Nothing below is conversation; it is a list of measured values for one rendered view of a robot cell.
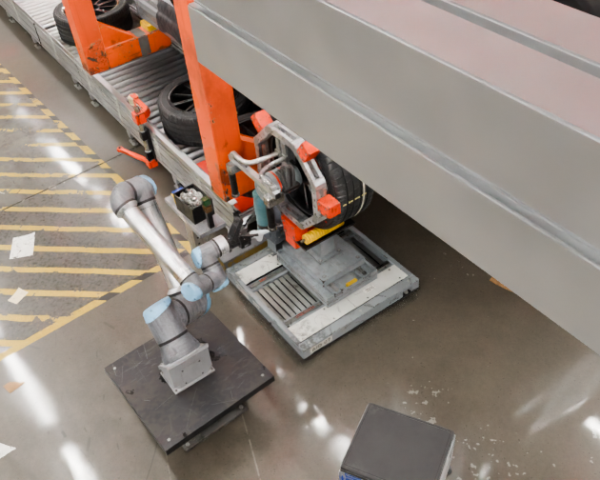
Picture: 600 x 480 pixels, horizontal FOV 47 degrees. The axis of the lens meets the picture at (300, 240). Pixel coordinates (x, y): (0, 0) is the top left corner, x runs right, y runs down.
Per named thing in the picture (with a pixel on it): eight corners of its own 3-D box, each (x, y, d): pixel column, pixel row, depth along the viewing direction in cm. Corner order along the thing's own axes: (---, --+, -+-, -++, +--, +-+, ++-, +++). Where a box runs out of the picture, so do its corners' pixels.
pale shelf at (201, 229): (227, 226, 388) (226, 222, 386) (200, 239, 382) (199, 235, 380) (190, 190, 415) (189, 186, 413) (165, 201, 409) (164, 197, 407)
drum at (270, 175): (304, 190, 349) (302, 169, 339) (270, 209, 341) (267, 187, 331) (289, 178, 358) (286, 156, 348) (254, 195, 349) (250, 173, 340)
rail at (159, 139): (248, 228, 424) (244, 200, 409) (235, 234, 420) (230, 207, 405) (90, 78, 578) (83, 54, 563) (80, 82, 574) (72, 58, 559)
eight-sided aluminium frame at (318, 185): (330, 241, 350) (325, 153, 313) (319, 247, 347) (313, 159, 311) (270, 190, 384) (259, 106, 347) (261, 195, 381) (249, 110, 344)
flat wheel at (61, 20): (145, 15, 638) (139, -10, 621) (114, 50, 591) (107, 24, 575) (81, 12, 653) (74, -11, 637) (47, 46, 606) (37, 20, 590)
